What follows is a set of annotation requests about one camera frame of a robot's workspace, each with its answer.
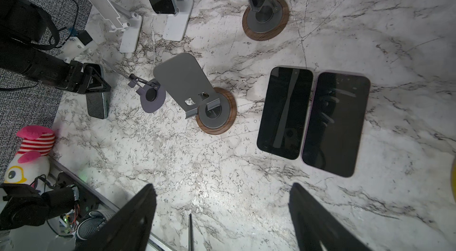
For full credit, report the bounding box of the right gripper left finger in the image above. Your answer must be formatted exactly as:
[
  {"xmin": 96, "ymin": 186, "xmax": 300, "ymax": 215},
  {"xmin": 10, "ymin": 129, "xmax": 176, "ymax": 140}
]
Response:
[{"xmin": 76, "ymin": 184, "xmax": 156, "ymax": 251}]

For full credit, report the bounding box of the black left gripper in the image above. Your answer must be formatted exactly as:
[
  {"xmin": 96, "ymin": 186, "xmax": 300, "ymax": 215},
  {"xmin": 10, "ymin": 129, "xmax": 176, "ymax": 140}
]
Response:
[{"xmin": 67, "ymin": 61, "xmax": 111, "ymax": 94}]

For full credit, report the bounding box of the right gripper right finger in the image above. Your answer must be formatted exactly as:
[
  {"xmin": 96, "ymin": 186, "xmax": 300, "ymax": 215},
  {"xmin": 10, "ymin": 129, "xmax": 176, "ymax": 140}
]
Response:
[{"xmin": 289, "ymin": 183, "xmax": 369, "ymax": 251}]

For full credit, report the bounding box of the purple-edged phone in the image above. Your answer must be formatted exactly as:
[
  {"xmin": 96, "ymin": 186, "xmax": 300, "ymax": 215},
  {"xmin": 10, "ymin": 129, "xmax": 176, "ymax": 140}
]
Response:
[{"xmin": 256, "ymin": 66, "xmax": 314, "ymax": 160}]

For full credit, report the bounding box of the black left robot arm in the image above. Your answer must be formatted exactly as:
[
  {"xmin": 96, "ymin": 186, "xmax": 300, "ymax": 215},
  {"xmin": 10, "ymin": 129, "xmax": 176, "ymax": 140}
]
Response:
[{"xmin": 1, "ymin": 0, "xmax": 111, "ymax": 231}]

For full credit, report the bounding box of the white phone stand, left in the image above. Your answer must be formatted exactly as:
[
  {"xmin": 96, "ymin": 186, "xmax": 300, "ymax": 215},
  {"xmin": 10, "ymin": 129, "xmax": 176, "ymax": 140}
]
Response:
[{"xmin": 89, "ymin": 0, "xmax": 143, "ymax": 53}]

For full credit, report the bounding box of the white phone stand, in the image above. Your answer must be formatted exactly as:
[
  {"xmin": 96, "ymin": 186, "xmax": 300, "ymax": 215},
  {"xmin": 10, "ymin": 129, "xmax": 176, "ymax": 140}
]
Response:
[
  {"xmin": 163, "ymin": 0, "xmax": 194, "ymax": 42},
  {"xmin": 89, "ymin": 0, "xmax": 143, "ymax": 53}
]

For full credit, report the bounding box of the purple round-base phone stand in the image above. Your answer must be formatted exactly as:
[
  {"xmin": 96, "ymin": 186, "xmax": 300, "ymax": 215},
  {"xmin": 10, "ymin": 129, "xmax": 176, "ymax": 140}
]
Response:
[{"xmin": 128, "ymin": 74, "xmax": 166, "ymax": 113}]

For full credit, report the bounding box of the white phone stand, middle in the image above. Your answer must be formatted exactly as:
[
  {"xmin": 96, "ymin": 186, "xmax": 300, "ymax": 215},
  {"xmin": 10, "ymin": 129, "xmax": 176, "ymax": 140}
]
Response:
[{"xmin": 163, "ymin": 0, "xmax": 194, "ymax": 42}]

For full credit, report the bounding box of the wood-base grey stand, centre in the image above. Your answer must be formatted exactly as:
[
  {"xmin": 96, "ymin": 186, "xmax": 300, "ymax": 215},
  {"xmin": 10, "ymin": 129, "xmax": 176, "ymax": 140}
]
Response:
[{"xmin": 153, "ymin": 53, "xmax": 238, "ymax": 135}]

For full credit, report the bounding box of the wood-base stand, back right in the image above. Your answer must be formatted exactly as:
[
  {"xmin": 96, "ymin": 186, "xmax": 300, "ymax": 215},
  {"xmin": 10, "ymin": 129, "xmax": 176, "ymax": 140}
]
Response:
[{"xmin": 242, "ymin": 0, "xmax": 290, "ymax": 42}]

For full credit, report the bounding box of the green-lit circuit board, left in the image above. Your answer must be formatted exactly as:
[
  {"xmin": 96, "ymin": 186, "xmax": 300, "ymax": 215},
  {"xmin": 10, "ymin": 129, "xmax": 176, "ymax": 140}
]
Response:
[{"xmin": 59, "ymin": 210, "xmax": 78, "ymax": 234}]

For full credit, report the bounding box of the pink striped plush toy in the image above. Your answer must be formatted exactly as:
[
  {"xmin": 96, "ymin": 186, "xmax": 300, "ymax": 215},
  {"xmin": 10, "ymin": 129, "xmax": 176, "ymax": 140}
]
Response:
[{"xmin": 4, "ymin": 125, "xmax": 56, "ymax": 187}]

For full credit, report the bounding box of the bamboo steamer basket with buns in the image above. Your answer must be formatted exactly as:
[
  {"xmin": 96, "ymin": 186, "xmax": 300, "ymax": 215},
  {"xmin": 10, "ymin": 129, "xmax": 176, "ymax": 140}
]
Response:
[{"xmin": 450, "ymin": 159, "xmax": 456, "ymax": 201}]

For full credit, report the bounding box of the left wrist camera, white mount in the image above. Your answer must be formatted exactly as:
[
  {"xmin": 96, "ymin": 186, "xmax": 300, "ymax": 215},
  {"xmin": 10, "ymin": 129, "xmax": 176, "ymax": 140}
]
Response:
[{"xmin": 57, "ymin": 30, "xmax": 97, "ymax": 62}]

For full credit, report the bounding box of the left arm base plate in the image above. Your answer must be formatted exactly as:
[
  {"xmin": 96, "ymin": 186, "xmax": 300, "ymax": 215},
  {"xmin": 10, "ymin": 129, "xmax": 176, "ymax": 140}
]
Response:
[{"xmin": 57, "ymin": 171, "xmax": 101, "ymax": 218}]

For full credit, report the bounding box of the aluminium front rail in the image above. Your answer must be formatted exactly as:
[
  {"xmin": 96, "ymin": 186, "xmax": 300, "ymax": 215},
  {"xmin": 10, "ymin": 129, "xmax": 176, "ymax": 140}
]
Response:
[{"xmin": 51, "ymin": 158, "xmax": 172, "ymax": 251}]

